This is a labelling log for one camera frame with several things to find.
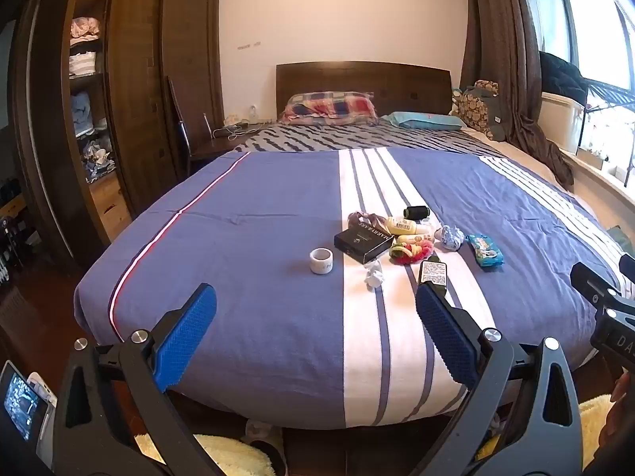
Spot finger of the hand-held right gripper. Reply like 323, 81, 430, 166
570, 261, 623, 309

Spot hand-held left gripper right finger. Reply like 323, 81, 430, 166
415, 282, 583, 476

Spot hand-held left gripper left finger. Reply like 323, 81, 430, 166
52, 282, 234, 476

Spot colourful pipe cleaner bundle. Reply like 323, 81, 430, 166
388, 239, 436, 265

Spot cream plastic bottle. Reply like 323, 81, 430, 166
379, 215, 432, 237

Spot black card with code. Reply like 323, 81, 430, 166
418, 256, 450, 291

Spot blue wet wipes packet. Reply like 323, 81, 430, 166
466, 232, 505, 269

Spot crumpled blue white wrapper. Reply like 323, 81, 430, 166
435, 225, 466, 251

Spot yellow fluffy rug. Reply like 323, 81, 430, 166
134, 393, 617, 476

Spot black flat box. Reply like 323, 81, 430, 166
334, 223, 395, 265

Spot white tape roll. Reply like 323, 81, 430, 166
310, 248, 334, 275

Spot black metal rack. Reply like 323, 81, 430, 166
579, 82, 635, 190

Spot white storage box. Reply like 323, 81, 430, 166
538, 91, 589, 155

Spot small screen device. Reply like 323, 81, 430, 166
0, 360, 56, 458

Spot dark wooden nightstand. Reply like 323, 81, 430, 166
189, 120, 275, 175

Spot black jacket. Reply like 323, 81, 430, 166
539, 50, 592, 106

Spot dark chair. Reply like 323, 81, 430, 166
166, 76, 200, 179

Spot patterned brown bag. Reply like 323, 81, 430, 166
455, 80, 507, 141

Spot teal pillow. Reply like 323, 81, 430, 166
381, 111, 468, 132

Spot dark wavy patterned sheet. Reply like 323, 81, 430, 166
232, 123, 503, 155

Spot brown curtain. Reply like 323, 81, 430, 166
463, 0, 576, 190

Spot blue folded clothes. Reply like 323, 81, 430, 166
71, 91, 108, 136

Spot dark wooden wardrobe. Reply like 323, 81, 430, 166
15, 0, 227, 269

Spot plaid pillow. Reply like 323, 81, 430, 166
279, 91, 378, 125

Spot window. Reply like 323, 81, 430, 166
530, 0, 635, 91

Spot wooden headboard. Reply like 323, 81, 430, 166
275, 61, 453, 120

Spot pink folded clothes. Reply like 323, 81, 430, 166
69, 17, 103, 44

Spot white cable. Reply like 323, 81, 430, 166
202, 113, 260, 142

